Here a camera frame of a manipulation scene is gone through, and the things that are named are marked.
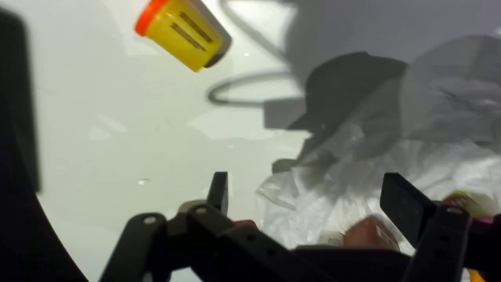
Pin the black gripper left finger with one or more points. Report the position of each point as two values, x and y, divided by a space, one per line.
203 239

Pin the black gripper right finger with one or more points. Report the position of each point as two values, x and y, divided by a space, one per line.
446 239

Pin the yellow tub orange lid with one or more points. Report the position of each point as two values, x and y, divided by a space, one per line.
186 31

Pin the brown jar red lid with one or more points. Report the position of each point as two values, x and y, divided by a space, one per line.
369 234

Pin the magenta lid play-dough tub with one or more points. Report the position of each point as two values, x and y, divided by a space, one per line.
476 205

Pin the white plastic bag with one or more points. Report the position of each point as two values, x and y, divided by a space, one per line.
436 123

